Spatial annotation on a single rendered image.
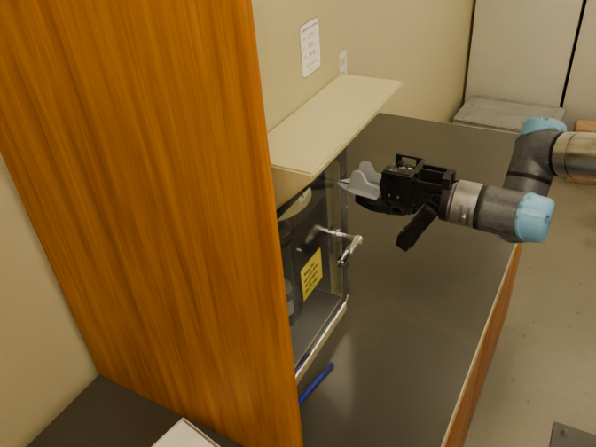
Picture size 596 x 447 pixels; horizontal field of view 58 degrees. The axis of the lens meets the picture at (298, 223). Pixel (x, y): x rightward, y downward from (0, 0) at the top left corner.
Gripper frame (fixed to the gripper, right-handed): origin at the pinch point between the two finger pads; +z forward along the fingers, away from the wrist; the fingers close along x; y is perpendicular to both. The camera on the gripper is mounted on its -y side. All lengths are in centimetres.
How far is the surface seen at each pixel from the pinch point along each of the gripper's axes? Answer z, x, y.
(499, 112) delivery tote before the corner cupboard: 15, -260, -98
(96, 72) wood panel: 15, 35, 33
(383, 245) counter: 3.7, -30.6, -37.0
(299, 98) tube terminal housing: 2.4, 10.0, 21.2
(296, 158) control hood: -5.3, 24.7, 20.0
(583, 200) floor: -44, -227, -131
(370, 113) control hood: -8.8, 8.8, 20.1
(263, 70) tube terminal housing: 2.4, 18.7, 28.7
